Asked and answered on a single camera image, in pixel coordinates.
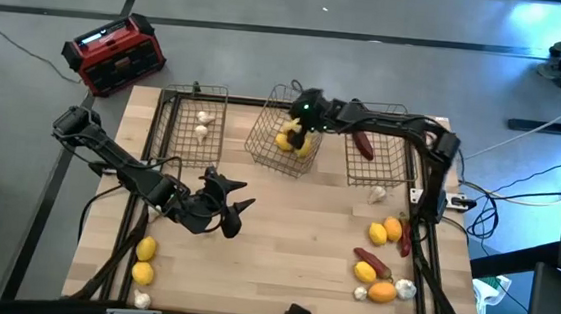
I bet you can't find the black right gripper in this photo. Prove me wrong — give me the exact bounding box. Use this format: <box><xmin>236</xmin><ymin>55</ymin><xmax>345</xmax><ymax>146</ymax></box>
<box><xmin>285</xmin><ymin>86</ymin><xmax>341</xmax><ymax>154</ymax></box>

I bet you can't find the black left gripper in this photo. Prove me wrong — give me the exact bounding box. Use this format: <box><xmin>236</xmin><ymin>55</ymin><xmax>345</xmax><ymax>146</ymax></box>
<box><xmin>173</xmin><ymin>164</ymin><xmax>259</xmax><ymax>241</ymax></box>

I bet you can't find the red sausage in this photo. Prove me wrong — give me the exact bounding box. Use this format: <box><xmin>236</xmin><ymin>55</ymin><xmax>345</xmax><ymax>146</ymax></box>
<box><xmin>350</xmin><ymin>246</ymin><xmax>396</xmax><ymax>281</ymax></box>

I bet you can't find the orange lemon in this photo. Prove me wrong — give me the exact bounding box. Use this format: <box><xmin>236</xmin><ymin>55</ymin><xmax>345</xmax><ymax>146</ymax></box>
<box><xmin>382</xmin><ymin>215</ymin><xmax>405</xmax><ymax>244</ymax></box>
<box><xmin>366</xmin><ymin>280</ymin><xmax>399</xmax><ymax>306</ymax></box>

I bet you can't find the red sausage right edge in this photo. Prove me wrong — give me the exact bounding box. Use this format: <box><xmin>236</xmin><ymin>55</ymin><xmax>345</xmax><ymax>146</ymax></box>
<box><xmin>396</xmin><ymin>217</ymin><xmax>416</xmax><ymax>260</ymax></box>

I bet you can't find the red black jobsite radio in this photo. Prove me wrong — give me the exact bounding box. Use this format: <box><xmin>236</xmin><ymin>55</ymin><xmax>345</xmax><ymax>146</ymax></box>
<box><xmin>58</xmin><ymin>8</ymin><xmax>171</xmax><ymax>103</ymax></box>

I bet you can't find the large white garlic bulb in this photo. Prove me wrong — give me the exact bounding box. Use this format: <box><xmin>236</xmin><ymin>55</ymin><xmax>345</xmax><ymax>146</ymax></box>
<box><xmin>393</xmin><ymin>277</ymin><xmax>418</xmax><ymax>302</ymax></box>

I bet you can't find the black desk foot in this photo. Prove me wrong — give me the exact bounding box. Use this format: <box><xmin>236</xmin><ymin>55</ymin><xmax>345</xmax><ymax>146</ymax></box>
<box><xmin>506</xmin><ymin>92</ymin><xmax>561</xmax><ymax>135</ymax></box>

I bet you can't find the white plastic bag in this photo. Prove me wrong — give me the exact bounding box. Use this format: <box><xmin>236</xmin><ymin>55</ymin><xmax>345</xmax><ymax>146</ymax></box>
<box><xmin>469</xmin><ymin>271</ymin><xmax>514</xmax><ymax>314</ymax></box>

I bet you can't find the black desk crossbar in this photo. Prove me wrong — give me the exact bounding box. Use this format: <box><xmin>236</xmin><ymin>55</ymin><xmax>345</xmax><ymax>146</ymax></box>
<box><xmin>468</xmin><ymin>234</ymin><xmax>561</xmax><ymax>286</ymax></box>

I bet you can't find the wire mesh basket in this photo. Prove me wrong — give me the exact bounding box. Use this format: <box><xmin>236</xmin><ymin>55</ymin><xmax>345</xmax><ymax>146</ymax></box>
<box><xmin>241</xmin><ymin>80</ymin><xmax>328</xmax><ymax>181</ymax></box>
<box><xmin>341</xmin><ymin>99</ymin><xmax>424</xmax><ymax>192</ymax></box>
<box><xmin>150</xmin><ymin>80</ymin><xmax>231</xmax><ymax>172</ymax></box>

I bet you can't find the black metal table frame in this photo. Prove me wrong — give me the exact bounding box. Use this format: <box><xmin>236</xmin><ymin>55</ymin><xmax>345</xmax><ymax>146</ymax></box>
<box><xmin>67</xmin><ymin>82</ymin><xmax>498</xmax><ymax>314</ymax></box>

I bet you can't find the coiled black cable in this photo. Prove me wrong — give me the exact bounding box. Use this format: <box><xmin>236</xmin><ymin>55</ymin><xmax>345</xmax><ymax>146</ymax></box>
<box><xmin>465</xmin><ymin>191</ymin><xmax>503</xmax><ymax>243</ymax></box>

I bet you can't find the white cable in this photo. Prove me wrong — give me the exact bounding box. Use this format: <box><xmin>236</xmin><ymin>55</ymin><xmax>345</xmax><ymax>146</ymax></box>
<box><xmin>455</xmin><ymin>79</ymin><xmax>561</xmax><ymax>171</ymax></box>

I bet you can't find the cream cable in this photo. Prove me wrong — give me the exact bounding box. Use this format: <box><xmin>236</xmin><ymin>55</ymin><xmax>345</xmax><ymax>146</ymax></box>
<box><xmin>457</xmin><ymin>180</ymin><xmax>561</xmax><ymax>209</ymax></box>

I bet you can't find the grey floor cable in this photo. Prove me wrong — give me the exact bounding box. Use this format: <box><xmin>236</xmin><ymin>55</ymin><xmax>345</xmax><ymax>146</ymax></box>
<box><xmin>0</xmin><ymin>15</ymin><xmax>87</xmax><ymax>85</ymax></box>

